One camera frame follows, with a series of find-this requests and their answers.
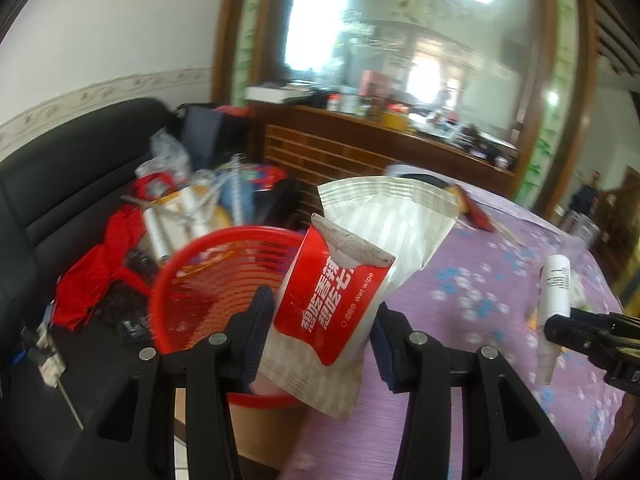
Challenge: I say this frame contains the dark blue paper bag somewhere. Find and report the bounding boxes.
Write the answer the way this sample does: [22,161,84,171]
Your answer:
[176,103,250,170]

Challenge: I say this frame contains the cardboard box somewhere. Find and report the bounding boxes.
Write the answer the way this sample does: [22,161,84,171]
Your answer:
[174,389,312,470]

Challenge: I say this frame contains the red plastic basket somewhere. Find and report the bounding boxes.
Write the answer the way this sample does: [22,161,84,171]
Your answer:
[149,226,303,410]

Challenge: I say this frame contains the person's right hand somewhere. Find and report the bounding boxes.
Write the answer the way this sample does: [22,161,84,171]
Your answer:
[597,393,639,474]

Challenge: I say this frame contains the red white wet wipe pack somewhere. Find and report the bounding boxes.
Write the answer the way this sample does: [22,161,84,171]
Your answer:
[257,176,459,419]

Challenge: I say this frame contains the white spray bottle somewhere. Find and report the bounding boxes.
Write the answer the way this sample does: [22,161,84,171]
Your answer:
[535,254,570,385]

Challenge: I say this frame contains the black leather sofa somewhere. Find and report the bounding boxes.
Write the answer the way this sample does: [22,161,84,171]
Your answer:
[1,98,171,479]

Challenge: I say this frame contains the purple floral tablecloth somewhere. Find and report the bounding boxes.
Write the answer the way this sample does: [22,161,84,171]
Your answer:
[281,184,622,479]

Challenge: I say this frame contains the red cloth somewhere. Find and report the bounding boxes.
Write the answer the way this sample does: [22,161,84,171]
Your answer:
[52,205,152,330]

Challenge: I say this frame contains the wooden brick counter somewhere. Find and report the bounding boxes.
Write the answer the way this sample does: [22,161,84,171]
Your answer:
[246,87,514,222]

